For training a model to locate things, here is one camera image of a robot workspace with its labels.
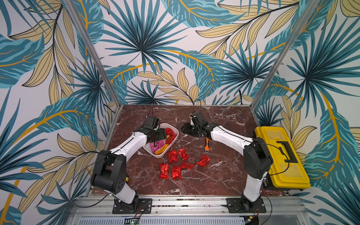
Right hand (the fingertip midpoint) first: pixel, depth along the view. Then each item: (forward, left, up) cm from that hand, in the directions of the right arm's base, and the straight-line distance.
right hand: (183, 129), depth 90 cm
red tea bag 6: (-18, -12, -9) cm, 23 cm away
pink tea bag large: (-14, +16, +4) cm, 22 cm away
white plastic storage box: (-6, +24, -10) cm, 27 cm away
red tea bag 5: (-12, 0, -11) cm, 16 cm away
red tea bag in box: (0, +7, -9) cm, 11 cm away
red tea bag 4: (-12, +7, -11) cm, 18 cm away
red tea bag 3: (-19, -1, -11) cm, 22 cm away
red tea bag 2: (-24, +4, -10) cm, 26 cm away
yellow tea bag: (-11, +14, -8) cm, 19 cm away
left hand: (-3, +14, -3) cm, 15 cm away
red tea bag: (-23, +12, -10) cm, 28 cm away
